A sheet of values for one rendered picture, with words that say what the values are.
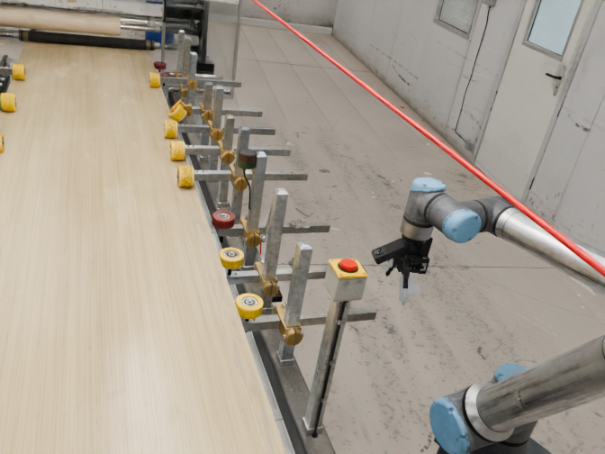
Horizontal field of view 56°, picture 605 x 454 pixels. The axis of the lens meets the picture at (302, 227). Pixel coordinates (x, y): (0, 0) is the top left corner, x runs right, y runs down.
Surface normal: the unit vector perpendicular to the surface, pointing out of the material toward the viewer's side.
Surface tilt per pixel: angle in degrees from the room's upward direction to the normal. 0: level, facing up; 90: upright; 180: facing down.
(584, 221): 90
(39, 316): 0
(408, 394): 0
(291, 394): 0
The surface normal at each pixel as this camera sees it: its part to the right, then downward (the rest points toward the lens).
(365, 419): 0.14, -0.86
